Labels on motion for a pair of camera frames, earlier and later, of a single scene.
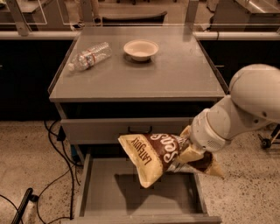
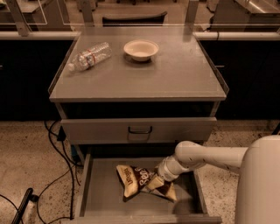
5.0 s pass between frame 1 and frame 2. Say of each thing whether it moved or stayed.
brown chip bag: moved
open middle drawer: stayed
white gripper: moved
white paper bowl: stayed
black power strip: stayed
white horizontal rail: stayed
